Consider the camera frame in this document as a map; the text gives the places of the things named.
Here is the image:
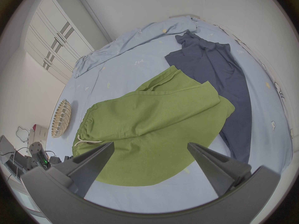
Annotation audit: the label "pale blue quilt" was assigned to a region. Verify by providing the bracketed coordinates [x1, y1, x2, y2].
[73, 16, 201, 79]

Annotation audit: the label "white chest of drawers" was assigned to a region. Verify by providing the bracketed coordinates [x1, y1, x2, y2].
[30, 124, 48, 141]

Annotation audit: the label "white wardrobe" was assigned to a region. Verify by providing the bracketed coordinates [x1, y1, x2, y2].
[24, 0, 110, 84]

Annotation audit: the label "green shorts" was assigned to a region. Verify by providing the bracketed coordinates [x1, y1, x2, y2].
[71, 65, 235, 187]

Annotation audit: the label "round woven basket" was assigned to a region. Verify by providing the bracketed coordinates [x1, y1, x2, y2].
[51, 99, 71, 139]

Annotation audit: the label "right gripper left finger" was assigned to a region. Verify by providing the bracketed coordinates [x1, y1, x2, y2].
[47, 141, 115, 198]

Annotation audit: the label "dark blue garment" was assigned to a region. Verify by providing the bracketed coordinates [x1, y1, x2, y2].
[165, 30, 252, 164]

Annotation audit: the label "bed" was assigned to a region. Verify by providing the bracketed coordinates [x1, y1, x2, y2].
[45, 0, 299, 206]

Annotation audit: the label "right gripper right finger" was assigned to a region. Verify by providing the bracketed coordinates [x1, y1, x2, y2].
[187, 142, 253, 198]

